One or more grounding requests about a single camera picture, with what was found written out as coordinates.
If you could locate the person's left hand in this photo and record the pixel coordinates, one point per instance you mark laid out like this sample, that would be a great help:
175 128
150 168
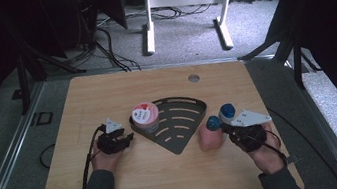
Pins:
107 162

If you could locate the pink bottle with blue cap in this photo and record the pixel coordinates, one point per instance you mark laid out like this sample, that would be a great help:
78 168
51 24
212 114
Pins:
211 138

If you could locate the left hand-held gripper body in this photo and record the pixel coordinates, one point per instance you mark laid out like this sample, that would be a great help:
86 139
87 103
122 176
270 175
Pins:
111 142

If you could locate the black metal stand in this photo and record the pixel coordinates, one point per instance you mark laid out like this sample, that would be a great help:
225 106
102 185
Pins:
23 85
298 68

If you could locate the black corner shelf rack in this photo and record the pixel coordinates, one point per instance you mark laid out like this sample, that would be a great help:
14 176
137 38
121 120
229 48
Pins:
178 130

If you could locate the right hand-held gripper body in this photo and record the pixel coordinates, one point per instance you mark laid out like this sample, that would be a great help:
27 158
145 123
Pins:
250 136

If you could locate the white bottle with blue cap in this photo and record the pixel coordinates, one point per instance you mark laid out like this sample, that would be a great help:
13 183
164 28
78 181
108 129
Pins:
227 111

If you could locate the person's right hand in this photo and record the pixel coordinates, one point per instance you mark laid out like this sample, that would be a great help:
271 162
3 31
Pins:
270 158

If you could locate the pink jar with white lid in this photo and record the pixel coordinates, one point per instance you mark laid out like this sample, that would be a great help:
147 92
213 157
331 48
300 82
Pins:
145 114

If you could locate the grey table grommet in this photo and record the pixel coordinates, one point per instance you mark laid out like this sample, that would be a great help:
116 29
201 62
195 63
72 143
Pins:
193 78

